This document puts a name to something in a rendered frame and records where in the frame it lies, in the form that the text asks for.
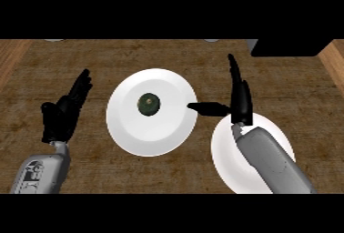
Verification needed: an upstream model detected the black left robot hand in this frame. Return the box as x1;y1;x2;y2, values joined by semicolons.
41;68;95;144

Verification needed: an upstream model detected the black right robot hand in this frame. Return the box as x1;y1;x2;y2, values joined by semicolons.
187;53;255;127

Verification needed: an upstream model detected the dark green squash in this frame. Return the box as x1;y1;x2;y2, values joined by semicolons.
137;92;162;117

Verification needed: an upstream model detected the large white plate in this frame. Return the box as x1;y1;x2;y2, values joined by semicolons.
106;68;200;157

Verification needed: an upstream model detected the small white plate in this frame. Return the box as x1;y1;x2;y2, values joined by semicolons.
210;112;297;195

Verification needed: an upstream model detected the black appliance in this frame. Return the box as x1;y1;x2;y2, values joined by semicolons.
247;39;336;57

